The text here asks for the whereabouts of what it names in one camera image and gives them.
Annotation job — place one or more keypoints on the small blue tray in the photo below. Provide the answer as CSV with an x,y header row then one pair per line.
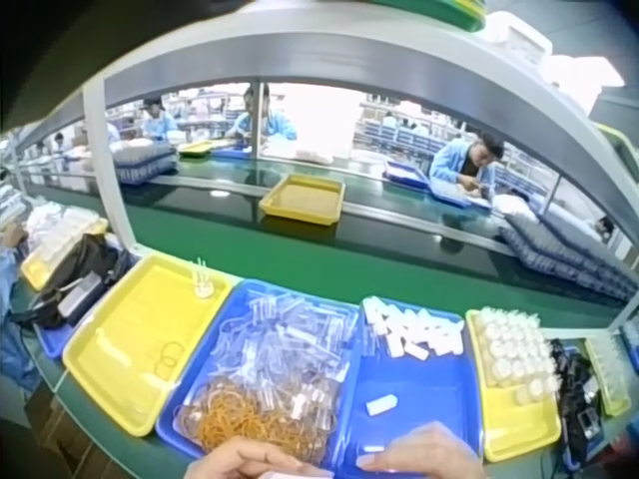
x,y
52,341

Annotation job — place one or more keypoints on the black bag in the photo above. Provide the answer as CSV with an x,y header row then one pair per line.
x,y
80,279

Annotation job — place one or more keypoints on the person's right hand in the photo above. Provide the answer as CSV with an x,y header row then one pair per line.
x,y
429,456

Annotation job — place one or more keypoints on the heap of clear plastic tubes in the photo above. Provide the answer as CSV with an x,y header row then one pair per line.
x,y
294,339

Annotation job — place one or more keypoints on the green conveyor belt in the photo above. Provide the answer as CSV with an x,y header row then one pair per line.
x,y
309,249

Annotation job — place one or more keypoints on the yellow tray with clear bottles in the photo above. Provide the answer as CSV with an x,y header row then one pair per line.
x,y
519,424

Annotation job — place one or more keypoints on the blue work tray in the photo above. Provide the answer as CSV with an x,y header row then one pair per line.
x,y
407,173
459,195

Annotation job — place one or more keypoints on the loose rubber bands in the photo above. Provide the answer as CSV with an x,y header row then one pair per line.
x,y
170,359

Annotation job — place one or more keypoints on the blue tray with white caps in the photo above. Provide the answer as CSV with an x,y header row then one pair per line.
x,y
419,384

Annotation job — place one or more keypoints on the green tray on shelf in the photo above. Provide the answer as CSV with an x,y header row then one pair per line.
x,y
459,10

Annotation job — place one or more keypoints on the single white plastic cap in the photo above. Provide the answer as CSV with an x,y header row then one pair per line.
x,y
382,405

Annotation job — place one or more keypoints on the white foam boxes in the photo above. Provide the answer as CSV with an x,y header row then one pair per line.
x,y
544,55

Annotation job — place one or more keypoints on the light green tray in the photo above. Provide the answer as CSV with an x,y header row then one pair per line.
x,y
609,379

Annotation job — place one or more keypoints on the clear holder with sticks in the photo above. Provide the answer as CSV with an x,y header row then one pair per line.
x,y
203,287

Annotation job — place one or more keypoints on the grey workbench frame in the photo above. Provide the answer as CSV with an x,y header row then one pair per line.
x,y
349,55

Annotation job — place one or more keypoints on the yellow green tray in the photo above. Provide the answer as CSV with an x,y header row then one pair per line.
x,y
195,147

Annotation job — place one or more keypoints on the stack of clear part trays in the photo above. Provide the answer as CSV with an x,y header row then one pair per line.
x,y
145,162

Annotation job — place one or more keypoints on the person's left hand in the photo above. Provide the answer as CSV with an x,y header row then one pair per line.
x,y
229,461

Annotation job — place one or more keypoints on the yellow tray with clear parts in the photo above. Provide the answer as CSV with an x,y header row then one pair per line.
x,y
37,267

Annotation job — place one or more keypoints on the stack of blue part trays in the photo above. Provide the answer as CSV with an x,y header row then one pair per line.
x,y
564,254

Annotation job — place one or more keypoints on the blue tray with clear tubes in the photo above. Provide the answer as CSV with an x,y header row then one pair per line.
x,y
209,369

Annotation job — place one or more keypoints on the yellow tray on conveyor belt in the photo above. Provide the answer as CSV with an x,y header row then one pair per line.
x,y
302,199

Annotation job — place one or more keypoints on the person's right fingers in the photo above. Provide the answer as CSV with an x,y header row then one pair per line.
x,y
387,456

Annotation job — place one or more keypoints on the heap of orange rubber bands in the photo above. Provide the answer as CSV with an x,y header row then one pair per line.
x,y
249,414

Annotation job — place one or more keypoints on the large empty yellow tray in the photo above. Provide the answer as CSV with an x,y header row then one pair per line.
x,y
135,344

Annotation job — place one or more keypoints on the group of clear bottles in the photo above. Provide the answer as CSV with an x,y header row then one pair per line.
x,y
514,354

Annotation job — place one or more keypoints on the person's left fingers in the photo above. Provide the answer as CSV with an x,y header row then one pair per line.
x,y
284,456

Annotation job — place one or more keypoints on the group of white plastic caps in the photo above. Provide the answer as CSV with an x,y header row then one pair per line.
x,y
414,332

